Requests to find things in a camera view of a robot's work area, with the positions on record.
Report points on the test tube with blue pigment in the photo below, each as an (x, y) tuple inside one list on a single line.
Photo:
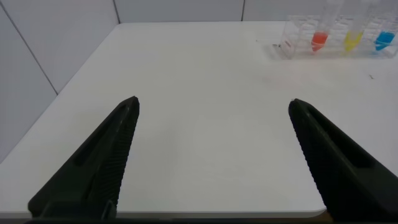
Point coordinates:
[(384, 40)]

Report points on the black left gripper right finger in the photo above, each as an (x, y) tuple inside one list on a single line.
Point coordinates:
[(345, 174)]

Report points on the test tube with yellow pigment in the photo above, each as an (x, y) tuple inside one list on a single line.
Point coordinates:
[(353, 40)]

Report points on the clear plastic test tube rack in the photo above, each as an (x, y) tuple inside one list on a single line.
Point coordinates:
[(298, 37)]

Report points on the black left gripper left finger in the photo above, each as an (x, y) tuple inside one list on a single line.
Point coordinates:
[(93, 174)]

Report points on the test tube with red pigment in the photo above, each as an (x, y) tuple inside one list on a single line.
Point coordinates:
[(319, 40)]

